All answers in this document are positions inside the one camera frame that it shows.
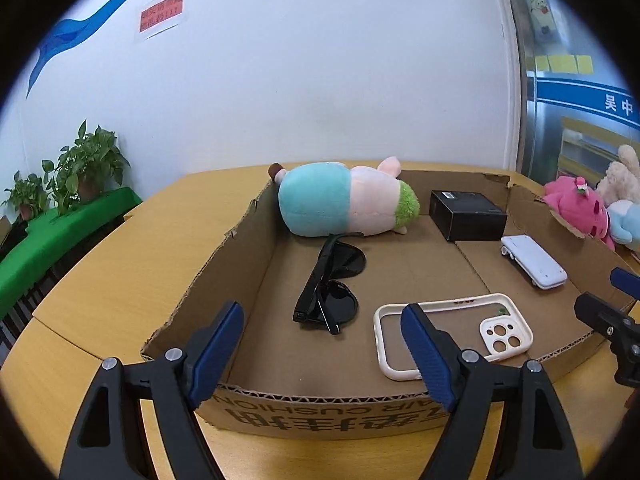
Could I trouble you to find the white power bank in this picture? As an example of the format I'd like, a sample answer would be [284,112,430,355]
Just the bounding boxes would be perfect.
[500,234,568,290]

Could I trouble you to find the white phone case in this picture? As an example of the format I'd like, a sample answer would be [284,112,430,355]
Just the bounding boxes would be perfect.
[373,294,534,382]

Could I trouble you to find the black product box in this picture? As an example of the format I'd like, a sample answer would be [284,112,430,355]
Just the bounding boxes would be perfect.
[428,191,508,243]

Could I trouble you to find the black sunglasses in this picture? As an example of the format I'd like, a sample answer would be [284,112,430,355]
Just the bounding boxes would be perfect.
[293,233,367,336]

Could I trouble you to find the pig plush toy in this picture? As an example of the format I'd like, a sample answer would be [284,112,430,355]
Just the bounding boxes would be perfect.
[269,156,421,237]

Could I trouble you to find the light blue plush toy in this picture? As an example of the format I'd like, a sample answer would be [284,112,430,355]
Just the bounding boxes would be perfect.
[608,200,640,252]

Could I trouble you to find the beige plush toy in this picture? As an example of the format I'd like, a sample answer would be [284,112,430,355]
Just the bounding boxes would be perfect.
[597,144,640,207]

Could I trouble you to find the pink plush toy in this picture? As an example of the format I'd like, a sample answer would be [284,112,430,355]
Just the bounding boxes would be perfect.
[542,176,615,250]

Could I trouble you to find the cardboard box tray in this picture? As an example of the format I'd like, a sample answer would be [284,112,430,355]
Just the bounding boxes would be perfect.
[141,167,634,440]

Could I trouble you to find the green covered table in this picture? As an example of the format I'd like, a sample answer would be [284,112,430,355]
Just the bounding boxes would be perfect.
[1,188,142,316]

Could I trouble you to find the yellow sticky notes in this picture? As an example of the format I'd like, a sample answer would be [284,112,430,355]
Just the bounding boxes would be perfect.
[535,54,594,75]

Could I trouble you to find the large potted plant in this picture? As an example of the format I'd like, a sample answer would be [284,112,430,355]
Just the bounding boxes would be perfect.
[41,120,130,214]

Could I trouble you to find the small potted plant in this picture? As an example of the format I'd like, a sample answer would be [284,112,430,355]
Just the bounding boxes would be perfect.
[2,171,49,221]

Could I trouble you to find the red paper notice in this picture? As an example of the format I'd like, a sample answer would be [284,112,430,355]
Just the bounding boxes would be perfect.
[138,0,184,36]

